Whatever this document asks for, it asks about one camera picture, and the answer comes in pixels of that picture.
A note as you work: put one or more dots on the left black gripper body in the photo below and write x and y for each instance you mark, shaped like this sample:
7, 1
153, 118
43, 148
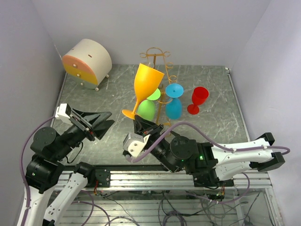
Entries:
84, 125

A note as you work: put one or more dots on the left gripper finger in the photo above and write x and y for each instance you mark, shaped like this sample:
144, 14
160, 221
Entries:
101, 129
92, 117

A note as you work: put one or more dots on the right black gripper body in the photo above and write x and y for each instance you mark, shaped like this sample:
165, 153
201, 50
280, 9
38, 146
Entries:
154, 132

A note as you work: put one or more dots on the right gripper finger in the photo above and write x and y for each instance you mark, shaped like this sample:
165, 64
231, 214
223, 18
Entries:
145, 124
137, 127

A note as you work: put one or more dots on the orange plastic wine glass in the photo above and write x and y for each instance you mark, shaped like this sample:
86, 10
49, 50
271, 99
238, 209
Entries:
147, 80

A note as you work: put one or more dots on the red plastic wine glass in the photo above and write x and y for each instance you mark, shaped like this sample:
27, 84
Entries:
199, 96

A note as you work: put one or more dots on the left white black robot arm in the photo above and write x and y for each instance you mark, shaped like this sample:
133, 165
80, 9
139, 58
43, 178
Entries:
42, 173

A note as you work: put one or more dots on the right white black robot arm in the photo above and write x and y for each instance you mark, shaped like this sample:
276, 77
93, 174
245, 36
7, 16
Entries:
208, 162

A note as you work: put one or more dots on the green plastic wine glass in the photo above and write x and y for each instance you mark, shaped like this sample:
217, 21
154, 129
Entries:
147, 108

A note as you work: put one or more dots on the blue plastic wine glass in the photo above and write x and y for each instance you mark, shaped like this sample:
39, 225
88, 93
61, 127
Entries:
174, 106

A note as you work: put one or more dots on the clear wine glass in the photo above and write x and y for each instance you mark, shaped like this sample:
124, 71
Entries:
149, 64

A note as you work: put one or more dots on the white semicircular drawer cabinet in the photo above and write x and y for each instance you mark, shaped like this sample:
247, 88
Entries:
88, 63

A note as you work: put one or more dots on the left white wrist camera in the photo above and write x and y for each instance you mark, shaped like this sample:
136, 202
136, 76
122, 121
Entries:
63, 112

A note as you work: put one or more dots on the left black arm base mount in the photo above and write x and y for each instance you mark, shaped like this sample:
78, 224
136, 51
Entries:
101, 177

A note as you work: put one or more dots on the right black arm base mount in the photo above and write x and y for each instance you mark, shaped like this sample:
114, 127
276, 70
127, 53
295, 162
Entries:
210, 181

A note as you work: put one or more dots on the aluminium rail frame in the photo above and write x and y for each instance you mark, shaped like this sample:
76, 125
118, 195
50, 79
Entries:
158, 198

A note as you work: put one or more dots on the gold wire wine glass rack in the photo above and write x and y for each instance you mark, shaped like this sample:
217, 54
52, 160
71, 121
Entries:
151, 55

